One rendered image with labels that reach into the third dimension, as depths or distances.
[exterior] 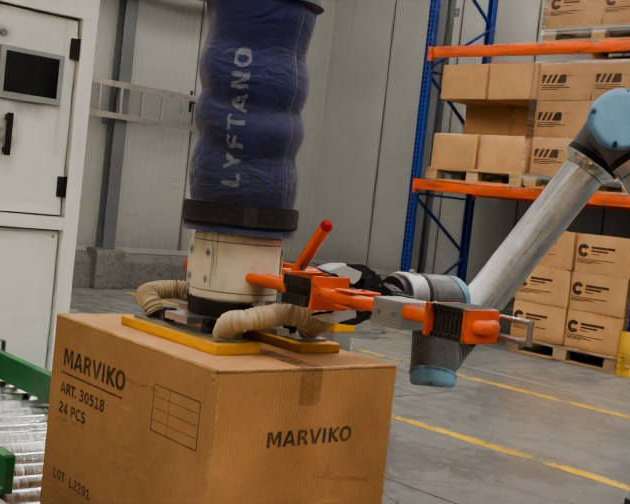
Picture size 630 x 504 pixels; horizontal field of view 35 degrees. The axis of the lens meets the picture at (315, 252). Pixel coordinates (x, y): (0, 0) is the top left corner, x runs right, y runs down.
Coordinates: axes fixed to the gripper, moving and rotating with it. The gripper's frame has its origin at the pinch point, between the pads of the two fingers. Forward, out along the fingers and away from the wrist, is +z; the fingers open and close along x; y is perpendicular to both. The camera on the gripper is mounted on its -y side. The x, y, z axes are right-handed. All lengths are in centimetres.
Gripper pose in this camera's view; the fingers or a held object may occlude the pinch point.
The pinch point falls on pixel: (322, 292)
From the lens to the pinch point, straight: 175.9
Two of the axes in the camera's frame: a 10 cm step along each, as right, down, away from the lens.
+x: 1.3, -9.9, -0.5
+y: -6.3, -1.2, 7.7
